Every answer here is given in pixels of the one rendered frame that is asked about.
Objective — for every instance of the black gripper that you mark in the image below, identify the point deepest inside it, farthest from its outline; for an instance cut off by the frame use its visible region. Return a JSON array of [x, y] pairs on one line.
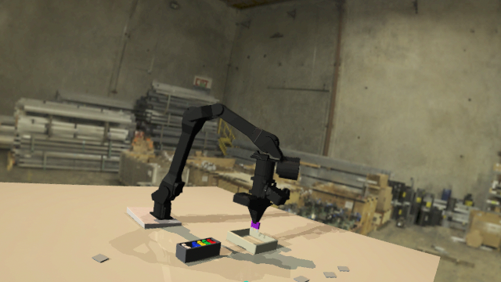
[[256, 205]]

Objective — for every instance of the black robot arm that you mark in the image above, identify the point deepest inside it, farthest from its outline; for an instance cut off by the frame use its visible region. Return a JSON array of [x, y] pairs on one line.
[[192, 121]]

